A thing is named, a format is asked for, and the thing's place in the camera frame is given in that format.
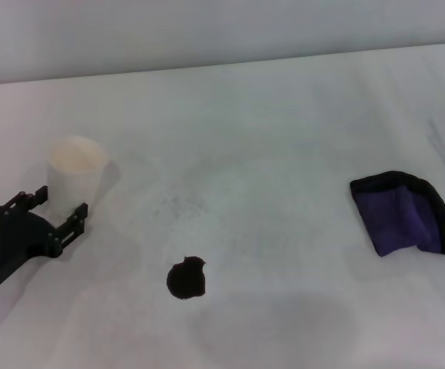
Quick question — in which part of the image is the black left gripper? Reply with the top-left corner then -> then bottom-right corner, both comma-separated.
0,185 -> 90,290

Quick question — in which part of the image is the white paper cup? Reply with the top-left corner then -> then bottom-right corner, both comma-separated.
46,135 -> 110,221

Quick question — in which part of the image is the purple rag with black border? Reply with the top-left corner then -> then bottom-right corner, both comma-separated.
349,170 -> 445,258

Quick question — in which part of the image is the black water stain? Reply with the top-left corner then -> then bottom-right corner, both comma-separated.
166,255 -> 208,301

